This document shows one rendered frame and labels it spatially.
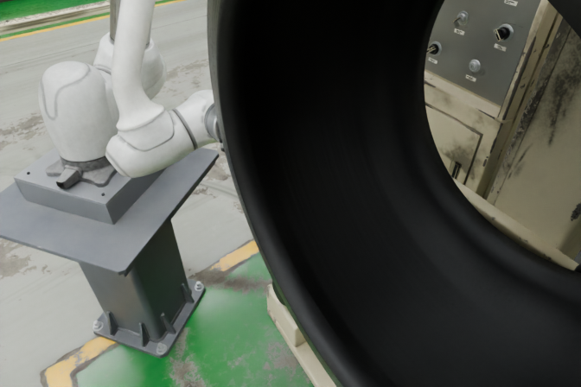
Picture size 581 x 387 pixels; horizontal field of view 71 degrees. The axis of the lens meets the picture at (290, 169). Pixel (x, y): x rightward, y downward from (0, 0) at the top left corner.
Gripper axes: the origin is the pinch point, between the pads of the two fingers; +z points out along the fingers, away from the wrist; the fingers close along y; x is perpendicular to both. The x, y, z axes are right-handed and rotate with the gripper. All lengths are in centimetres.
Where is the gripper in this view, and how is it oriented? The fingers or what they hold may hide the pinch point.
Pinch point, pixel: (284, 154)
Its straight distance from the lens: 66.2
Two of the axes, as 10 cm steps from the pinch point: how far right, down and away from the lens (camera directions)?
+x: 1.4, 8.9, 4.3
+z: 5.1, 3.1, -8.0
